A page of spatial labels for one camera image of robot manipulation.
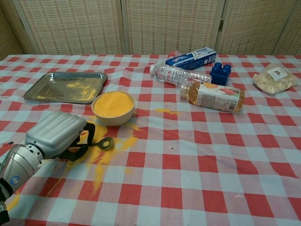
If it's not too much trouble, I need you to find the off-white bowl of yellow powder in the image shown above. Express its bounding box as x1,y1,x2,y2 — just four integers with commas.
91,91,136,127

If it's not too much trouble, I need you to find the blue toy brick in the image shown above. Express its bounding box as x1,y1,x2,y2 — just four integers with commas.
209,62,232,87

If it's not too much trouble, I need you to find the red white checkered tablecloth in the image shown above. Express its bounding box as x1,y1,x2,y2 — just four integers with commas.
0,54,301,226

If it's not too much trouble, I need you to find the black spoon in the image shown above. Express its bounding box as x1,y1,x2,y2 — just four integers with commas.
90,137,115,151

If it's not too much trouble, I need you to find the blue toothpaste box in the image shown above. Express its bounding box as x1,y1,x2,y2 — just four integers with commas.
165,47,217,71

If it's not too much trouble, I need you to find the metal tray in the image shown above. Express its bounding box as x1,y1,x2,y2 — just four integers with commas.
23,72,109,105

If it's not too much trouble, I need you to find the amber juice bottle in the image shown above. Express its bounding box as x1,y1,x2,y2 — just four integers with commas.
180,81,245,113

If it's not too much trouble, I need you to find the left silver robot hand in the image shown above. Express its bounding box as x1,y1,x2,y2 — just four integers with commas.
24,110,96,162

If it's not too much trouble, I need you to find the woven folding screen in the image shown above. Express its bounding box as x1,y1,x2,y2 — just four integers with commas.
0,0,301,62

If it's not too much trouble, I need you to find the clear bag of snacks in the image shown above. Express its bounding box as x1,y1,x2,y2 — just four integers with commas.
253,63,301,96

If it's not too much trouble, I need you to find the spilled yellow powder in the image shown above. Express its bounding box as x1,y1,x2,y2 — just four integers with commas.
47,119,139,197

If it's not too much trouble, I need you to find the clear water bottle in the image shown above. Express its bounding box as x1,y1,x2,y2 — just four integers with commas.
150,65,212,88

